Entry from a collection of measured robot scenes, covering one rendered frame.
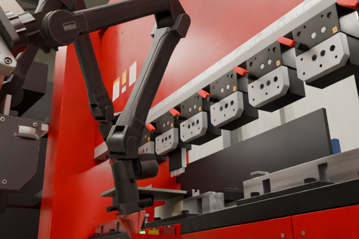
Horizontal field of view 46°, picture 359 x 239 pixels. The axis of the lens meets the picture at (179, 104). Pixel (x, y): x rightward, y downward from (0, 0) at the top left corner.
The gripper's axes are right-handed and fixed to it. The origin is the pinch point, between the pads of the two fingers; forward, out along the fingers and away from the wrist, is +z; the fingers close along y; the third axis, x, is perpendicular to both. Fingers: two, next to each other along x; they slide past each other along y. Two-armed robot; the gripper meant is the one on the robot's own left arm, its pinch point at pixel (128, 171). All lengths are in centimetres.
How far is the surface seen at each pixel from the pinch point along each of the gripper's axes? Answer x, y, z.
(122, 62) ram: -52, 49, -51
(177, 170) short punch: -19.1, -0.5, 8.8
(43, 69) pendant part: -33, 102, -76
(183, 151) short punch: -22.5, -5.2, 3.1
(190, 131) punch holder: -20.6, -17.6, -2.6
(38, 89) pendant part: -24, 102, -65
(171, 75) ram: -36.1, -2.8, -26.7
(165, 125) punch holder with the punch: -25.2, 1.5, -9.1
